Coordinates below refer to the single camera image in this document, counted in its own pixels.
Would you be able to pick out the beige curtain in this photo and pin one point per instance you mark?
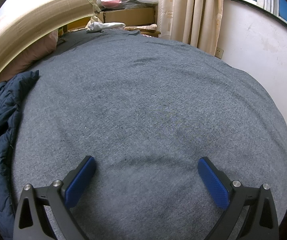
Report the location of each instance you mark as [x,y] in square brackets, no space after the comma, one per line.
[194,22]

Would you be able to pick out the white wall socket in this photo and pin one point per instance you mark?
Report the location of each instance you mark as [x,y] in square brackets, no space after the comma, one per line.
[219,53]

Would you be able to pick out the cardboard box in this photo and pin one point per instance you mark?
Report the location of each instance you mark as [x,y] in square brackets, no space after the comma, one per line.
[130,17]

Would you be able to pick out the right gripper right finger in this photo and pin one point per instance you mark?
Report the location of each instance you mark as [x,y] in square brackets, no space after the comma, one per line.
[232,196]

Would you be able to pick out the pink pillow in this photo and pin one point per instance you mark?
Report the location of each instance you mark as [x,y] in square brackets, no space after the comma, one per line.
[36,51]

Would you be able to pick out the grey bed cover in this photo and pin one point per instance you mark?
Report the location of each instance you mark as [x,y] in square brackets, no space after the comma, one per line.
[147,110]

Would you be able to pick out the wooden bed headboard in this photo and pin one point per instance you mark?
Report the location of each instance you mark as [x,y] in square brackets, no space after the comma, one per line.
[36,19]

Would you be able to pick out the navy quilted puffer jacket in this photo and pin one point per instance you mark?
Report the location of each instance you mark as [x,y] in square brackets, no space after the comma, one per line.
[12,95]

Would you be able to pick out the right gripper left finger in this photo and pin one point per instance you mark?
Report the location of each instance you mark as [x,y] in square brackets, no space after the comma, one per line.
[31,221]

